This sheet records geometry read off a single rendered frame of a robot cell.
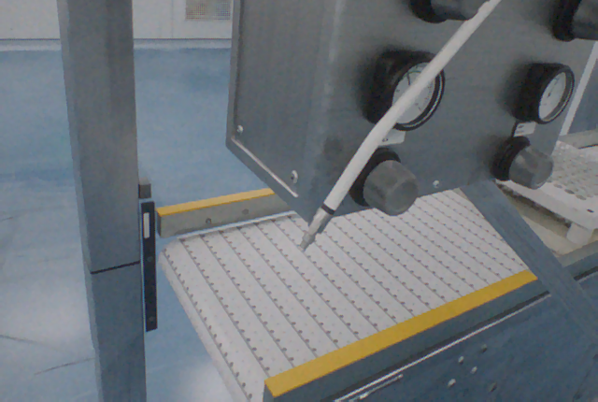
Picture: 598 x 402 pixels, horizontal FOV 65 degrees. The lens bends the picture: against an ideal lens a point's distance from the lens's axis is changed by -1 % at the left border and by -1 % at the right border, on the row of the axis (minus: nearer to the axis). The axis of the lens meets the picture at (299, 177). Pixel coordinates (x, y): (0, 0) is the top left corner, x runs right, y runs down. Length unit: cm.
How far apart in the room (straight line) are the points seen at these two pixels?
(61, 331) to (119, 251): 125
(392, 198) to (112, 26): 34
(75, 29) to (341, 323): 38
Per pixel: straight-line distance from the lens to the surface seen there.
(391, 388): 51
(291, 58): 24
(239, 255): 57
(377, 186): 24
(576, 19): 33
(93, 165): 54
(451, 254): 66
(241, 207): 61
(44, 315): 191
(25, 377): 173
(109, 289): 64
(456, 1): 22
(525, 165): 33
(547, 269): 48
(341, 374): 42
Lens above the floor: 126
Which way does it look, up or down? 27 degrees down
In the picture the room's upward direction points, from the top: 8 degrees clockwise
